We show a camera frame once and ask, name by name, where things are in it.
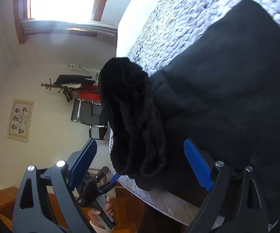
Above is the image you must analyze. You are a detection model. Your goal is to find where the person's left hand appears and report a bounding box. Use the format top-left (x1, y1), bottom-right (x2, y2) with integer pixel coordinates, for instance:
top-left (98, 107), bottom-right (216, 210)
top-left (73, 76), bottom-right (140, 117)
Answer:
top-left (88, 197), bottom-right (116, 225)

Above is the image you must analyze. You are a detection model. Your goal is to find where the white pole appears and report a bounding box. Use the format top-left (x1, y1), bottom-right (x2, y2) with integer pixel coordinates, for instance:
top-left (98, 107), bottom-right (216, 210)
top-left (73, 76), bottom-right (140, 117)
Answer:
top-left (68, 63), bottom-right (101, 75)

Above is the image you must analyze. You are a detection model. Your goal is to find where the black chrome chair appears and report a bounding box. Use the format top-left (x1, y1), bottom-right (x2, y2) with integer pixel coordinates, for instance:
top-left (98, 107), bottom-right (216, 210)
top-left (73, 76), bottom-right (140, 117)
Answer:
top-left (70, 97), bottom-right (110, 140)

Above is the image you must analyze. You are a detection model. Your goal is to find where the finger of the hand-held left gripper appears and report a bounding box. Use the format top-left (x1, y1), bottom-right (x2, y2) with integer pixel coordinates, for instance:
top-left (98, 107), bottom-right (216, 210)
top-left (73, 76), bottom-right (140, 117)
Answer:
top-left (97, 173), bottom-right (121, 192)
top-left (91, 166), bottom-right (109, 182)

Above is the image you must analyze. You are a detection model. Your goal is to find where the hanging red garment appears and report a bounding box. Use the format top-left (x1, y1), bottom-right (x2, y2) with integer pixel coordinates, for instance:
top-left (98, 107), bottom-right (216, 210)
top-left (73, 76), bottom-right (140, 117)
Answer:
top-left (78, 85), bottom-right (101, 101)

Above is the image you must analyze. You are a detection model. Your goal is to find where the wall poster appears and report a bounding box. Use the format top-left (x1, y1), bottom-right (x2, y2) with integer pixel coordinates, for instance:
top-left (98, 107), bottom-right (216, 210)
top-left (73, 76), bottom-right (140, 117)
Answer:
top-left (7, 98), bottom-right (35, 143)

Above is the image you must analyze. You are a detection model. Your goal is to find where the wooden coat rack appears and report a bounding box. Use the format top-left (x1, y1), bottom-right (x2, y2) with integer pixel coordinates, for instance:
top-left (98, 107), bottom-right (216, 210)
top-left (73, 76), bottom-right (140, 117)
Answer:
top-left (41, 74), bottom-right (101, 103)

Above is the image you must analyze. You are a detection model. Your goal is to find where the person's left forearm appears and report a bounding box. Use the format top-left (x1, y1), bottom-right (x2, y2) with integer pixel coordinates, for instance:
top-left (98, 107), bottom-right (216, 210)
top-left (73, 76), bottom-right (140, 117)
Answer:
top-left (90, 220), bottom-right (111, 233)

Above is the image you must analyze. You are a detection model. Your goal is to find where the hanging black garment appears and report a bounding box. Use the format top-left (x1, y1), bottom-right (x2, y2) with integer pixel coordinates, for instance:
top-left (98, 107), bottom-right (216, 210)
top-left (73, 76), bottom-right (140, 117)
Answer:
top-left (54, 74), bottom-right (93, 87)

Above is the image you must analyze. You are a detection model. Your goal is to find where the wooden framed window with curtain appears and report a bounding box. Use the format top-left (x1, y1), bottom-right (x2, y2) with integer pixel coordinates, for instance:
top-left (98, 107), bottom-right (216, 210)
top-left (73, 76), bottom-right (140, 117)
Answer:
top-left (13, 0), bottom-right (118, 44)

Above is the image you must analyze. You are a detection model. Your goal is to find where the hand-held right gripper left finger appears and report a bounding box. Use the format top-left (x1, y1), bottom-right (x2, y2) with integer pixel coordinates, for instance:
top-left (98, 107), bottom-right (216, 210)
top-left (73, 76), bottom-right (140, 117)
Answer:
top-left (12, 138), bottom-right (98, 233)

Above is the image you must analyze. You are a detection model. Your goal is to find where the bed with pale sheet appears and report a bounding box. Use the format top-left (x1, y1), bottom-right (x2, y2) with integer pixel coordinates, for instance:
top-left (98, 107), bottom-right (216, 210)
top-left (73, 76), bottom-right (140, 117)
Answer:
top-left (108, 0), bottom-right (280, 228)

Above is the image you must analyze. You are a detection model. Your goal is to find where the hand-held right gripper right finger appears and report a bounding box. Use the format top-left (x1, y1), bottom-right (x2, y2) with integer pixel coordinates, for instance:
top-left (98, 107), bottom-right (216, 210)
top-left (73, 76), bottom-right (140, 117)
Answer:
top-left (183, 138), bottom-right (269, 233)

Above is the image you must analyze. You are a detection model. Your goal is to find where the lavender quilted bedspread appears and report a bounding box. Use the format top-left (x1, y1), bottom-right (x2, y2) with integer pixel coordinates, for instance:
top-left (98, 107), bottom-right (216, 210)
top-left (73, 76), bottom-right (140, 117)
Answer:
top-left (108, 0), bottom-right (280, 227)

